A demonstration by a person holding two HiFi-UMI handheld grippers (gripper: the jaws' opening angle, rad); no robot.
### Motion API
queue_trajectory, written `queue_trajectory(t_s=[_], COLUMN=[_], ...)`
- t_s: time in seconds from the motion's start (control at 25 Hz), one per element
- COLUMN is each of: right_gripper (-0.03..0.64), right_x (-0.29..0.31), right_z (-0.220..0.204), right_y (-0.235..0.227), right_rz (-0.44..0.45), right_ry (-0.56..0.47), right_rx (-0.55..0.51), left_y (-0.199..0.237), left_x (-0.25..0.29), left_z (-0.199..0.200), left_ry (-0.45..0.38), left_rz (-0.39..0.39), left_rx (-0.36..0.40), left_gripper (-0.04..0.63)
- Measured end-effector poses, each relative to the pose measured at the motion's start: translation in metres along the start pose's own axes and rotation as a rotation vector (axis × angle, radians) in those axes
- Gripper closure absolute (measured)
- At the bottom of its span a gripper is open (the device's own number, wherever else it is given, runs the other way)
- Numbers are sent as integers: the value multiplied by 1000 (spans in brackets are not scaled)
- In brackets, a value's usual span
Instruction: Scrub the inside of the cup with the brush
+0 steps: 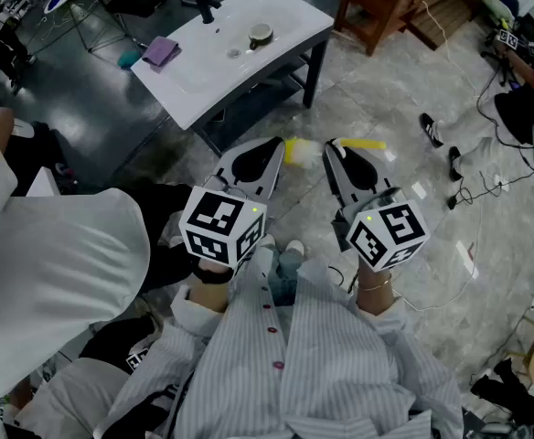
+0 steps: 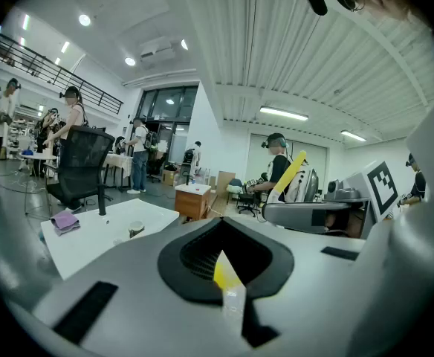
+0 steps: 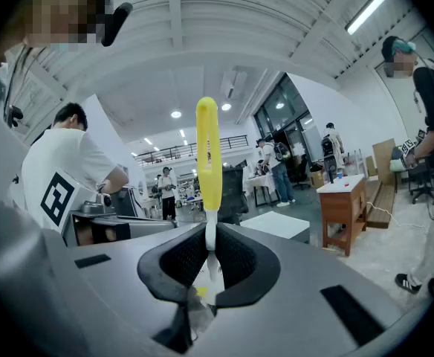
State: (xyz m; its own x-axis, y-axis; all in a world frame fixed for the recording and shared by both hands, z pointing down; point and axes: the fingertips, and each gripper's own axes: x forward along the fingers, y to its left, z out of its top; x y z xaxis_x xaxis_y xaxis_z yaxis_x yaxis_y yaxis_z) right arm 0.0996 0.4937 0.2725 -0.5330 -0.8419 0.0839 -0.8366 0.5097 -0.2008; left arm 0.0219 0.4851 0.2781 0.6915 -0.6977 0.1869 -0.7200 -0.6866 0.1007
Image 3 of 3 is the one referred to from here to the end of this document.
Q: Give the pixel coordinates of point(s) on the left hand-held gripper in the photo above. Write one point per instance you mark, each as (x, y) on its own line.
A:
(87, 208)

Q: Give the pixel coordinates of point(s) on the black head camera mount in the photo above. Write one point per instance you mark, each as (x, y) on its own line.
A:
(116, 21)

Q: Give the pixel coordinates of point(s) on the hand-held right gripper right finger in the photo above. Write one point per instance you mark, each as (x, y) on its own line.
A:
(246, 262)

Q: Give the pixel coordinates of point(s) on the black balcony railing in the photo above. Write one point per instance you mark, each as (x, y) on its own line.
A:
(202, 147)

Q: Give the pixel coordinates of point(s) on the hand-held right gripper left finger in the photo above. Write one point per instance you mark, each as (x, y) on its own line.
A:
(176, 259)

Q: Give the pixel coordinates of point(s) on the wooden plank stack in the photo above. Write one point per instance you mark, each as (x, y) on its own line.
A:
(382, 206)

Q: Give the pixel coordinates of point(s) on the cardboard box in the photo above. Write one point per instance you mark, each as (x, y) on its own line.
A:
(316, 180)

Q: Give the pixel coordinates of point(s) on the round ceiling light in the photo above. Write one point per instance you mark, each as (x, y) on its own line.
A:
(176, 114)
(226, 106)

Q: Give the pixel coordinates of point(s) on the white board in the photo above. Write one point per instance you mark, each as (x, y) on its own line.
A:
(312, 143)

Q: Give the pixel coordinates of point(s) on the ceiling air vent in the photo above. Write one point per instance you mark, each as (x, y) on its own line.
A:
(233, 84)

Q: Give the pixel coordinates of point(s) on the long ceiling tube light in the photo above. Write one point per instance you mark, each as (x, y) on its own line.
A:
(369, 7)

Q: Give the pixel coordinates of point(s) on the brown wooden board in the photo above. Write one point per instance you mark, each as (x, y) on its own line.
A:
(383, 158)

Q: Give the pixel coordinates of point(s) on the brown wooden cabinet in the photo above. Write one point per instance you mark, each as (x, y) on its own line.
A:
(341, 214)

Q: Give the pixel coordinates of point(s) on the black office chair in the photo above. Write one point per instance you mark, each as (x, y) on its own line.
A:
(233, 192)
(421, 177)

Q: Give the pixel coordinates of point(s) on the white table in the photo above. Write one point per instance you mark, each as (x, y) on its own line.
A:
(261, 180)

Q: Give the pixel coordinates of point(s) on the person's head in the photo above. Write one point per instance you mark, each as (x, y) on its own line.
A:
(64, 13)

